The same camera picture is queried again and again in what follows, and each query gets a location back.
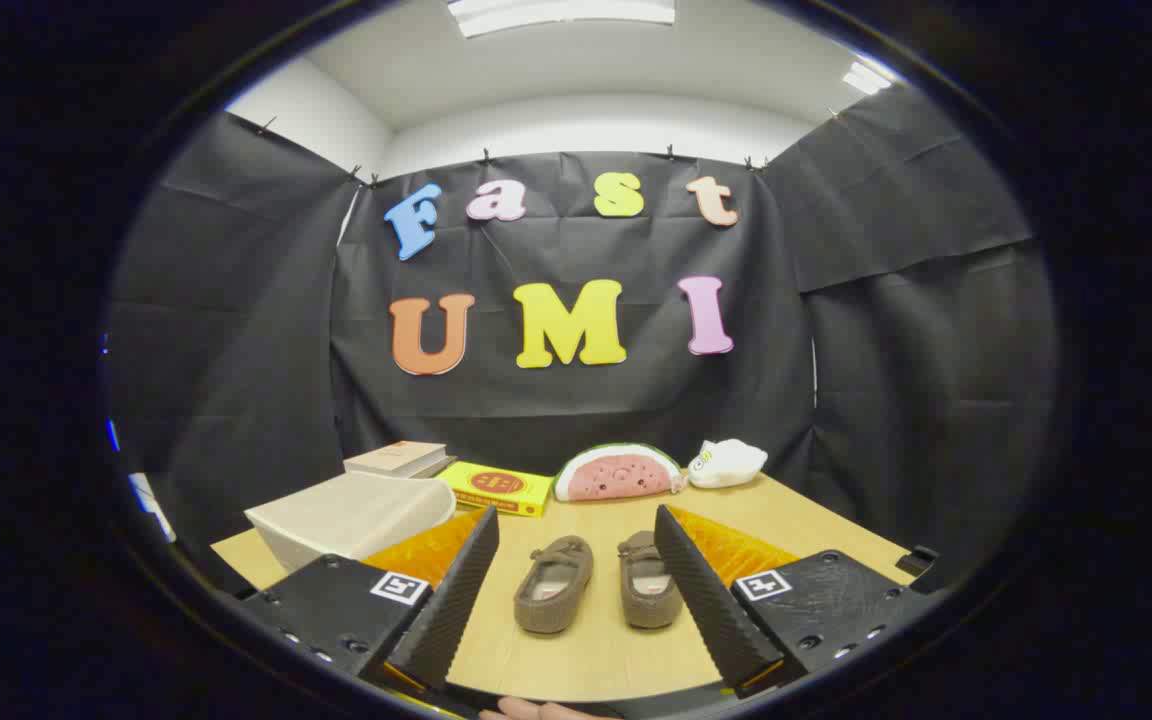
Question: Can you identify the watermelon slice plush toy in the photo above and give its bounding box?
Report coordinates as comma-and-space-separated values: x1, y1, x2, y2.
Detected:
553, 443, 685, 503

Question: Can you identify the row of black cloth clips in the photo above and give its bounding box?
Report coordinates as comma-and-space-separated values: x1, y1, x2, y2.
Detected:
256, 108, 847, 189

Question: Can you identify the long ceiling light panel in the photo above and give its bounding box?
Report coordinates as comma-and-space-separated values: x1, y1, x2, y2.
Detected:
447, 0, 678, 39

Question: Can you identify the yellow book with red circle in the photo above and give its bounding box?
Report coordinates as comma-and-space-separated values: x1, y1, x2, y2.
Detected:
435, 460, 555, 518

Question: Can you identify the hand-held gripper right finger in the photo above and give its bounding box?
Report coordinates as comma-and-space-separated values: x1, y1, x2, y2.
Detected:
652, 504, 939, 699

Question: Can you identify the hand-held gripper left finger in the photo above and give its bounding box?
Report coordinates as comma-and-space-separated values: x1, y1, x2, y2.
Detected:
236, 505, 502, 706

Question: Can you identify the beige paperback book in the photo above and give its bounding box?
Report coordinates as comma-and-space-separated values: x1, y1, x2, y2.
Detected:
344, 440, 449, 479

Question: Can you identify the small ceiling light panel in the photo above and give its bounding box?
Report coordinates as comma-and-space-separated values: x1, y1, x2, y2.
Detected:
841, 62, 895, 97

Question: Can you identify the white plush toy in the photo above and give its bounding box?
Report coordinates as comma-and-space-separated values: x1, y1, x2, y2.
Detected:
686, 438, 769, 490

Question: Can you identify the black backdrop cloth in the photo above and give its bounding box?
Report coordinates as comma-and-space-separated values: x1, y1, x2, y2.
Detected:
106, 85, 1062, 591

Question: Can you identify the brown fuzzy shoe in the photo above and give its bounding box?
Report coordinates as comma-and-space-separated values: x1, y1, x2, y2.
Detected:
617, 531, 684, 630
513, 535, 595, 635

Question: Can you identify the cream fabric storage box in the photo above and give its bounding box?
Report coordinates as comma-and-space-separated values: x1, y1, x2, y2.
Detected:
244, 470, 458, 573

